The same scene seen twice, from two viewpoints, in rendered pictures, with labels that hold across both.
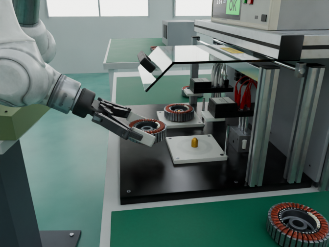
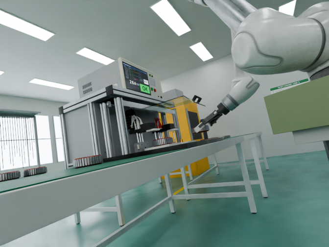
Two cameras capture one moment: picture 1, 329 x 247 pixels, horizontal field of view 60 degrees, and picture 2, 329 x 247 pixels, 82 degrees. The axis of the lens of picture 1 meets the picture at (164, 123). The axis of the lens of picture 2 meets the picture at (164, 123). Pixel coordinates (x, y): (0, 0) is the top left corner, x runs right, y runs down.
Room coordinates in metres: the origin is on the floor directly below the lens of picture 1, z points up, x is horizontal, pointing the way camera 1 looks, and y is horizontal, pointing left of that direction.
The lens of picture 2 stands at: (1.81, 0.59, 0.76)
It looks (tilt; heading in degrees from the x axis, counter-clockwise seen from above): 7 degrees up; 217
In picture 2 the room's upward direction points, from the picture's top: 10 degrees counter-clockwise
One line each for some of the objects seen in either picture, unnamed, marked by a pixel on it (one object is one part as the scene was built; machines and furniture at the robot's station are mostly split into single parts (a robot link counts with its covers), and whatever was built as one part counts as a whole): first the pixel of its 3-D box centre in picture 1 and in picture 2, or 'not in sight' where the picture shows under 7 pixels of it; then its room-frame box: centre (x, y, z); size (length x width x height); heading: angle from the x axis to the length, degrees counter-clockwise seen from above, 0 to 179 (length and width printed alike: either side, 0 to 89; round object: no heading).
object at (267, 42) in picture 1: (290, 31); (125, 107); (0.92, -0.39, 1.09); 0.68 x 0.44 x 0.05; 8
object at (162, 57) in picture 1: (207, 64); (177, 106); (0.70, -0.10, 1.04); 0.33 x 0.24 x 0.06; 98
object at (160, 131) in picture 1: (147, 130); (199, 129); (0.74, 0.05, 0.84); 0.11 x 0.11 x 0.04
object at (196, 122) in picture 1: (178, 118); (163, 146); (1.00, -0.05, 0.78); 0.15 x 0.15 x 0.01; 8
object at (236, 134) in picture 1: (241, 138); not in sight; (0.78, -0.23, 0.80); 0.07 x 0.05 x 0.06; 8
